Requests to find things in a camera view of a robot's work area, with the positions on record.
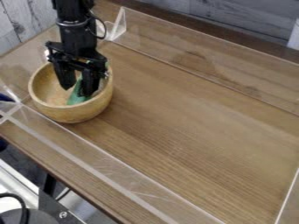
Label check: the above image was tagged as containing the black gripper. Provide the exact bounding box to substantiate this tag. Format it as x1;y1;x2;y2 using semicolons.
46;18;109;97

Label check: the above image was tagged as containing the green rectangular block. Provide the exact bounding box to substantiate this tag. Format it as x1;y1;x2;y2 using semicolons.
67;72;109;105

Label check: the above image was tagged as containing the brown wooden bowl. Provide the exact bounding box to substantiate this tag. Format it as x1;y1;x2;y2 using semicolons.
29;63;114;123

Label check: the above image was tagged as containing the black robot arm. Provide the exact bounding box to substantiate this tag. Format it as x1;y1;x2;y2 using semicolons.
46;0;109;97

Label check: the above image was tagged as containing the black table leg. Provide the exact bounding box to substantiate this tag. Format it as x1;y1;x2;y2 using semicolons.
43;174;58;197

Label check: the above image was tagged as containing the white object at right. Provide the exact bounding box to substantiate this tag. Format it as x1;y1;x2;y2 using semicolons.
288;18;299;50

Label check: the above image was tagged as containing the black metal bracket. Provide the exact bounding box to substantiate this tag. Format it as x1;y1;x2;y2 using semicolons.
38;191;87;224

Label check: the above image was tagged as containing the clear acrylic tray wall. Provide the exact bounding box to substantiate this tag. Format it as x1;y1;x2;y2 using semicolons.
0;3;299;224

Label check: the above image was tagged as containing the black cable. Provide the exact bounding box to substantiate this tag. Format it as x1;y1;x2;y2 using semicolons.
0;192;31;224

